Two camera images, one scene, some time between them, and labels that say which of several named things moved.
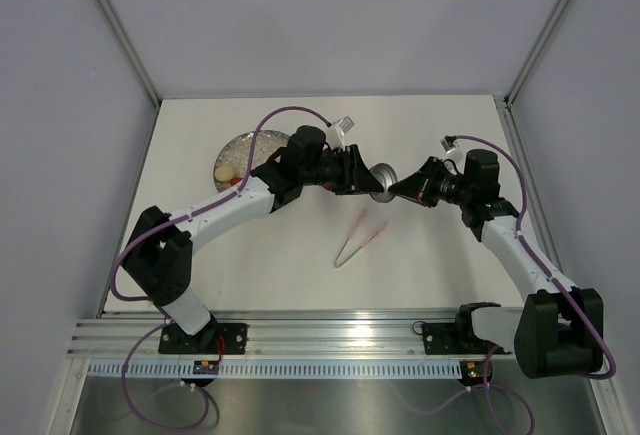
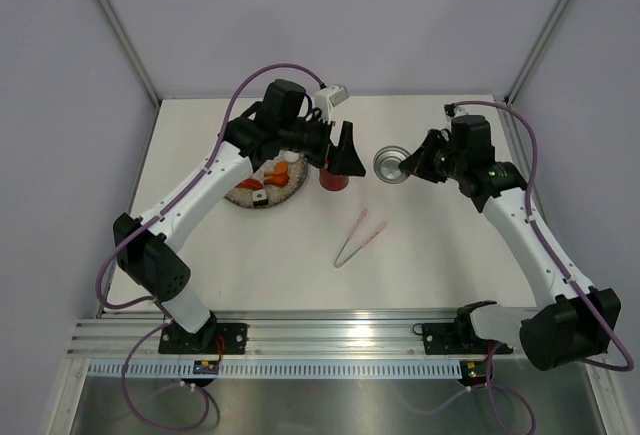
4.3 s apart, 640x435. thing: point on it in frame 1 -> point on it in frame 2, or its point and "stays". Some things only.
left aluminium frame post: [117, 25] stays
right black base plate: [458, 338] stays
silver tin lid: [386, 176] -> [386, 164]
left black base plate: [213, 339] stays
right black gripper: [415, 186] -> [419, 163]
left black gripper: [355, 178] -> [343, 159]
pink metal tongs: [364, 245] stays
